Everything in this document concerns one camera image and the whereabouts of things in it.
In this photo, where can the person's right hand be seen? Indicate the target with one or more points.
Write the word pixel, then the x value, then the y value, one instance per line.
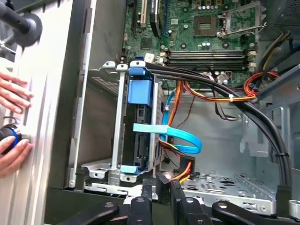
pixel 18 157

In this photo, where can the white expansion slot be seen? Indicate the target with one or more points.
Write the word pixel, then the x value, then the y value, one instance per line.
pixel 143 14

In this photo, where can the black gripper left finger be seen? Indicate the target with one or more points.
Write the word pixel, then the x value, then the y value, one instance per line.
pixel 140 211

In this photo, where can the grey power supply unit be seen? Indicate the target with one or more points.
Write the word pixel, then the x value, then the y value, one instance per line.
pixel 288 14

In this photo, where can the black PC case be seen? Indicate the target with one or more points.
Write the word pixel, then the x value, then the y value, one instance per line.
pixel 65 117

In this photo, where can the green motherboard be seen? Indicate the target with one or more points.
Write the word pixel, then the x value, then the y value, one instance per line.
pixel 178 35

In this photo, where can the silver drive cage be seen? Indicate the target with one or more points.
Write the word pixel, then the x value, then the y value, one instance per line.
pixel 281 84

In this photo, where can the black graphics card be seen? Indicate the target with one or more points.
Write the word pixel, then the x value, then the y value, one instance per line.
pixel 155 18

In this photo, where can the black round knob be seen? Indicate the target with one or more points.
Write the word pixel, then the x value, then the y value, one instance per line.
pixel 30 30

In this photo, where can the person's left hand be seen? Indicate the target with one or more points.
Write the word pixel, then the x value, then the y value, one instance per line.
pixel 11 93

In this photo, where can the hard disk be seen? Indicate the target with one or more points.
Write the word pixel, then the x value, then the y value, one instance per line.
pixel 138 112

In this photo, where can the metal socket cover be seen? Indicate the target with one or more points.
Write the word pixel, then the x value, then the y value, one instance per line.
pixel 241 9

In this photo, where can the silver disk bay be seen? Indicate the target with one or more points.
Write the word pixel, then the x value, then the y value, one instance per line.
pixel 118 117

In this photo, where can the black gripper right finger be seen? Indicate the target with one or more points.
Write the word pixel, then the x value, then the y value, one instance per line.
pixel 194 213

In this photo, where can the CPU socket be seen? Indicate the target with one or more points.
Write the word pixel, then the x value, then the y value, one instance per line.
pixel 205 25

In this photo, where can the black RAM slot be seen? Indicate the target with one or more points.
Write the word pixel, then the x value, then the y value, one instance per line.
pixel 206 66
pixel 206 52
pixel 206 61
pixel 206 57

